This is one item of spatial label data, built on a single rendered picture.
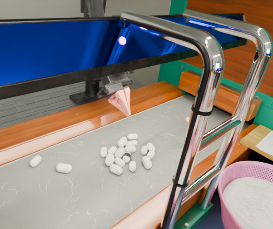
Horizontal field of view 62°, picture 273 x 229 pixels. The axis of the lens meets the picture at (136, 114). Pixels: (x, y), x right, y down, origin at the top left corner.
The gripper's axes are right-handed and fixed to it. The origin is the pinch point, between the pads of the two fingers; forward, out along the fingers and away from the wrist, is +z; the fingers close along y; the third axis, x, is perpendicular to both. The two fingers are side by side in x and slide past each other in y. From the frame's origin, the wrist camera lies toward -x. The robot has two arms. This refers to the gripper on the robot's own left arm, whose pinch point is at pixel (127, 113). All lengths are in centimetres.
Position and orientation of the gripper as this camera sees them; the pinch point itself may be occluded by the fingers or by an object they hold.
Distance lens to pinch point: 68.1
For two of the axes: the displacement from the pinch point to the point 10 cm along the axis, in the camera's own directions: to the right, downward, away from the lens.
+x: -5.1, 3.6, 7.8
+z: 4.4, 8.9, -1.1
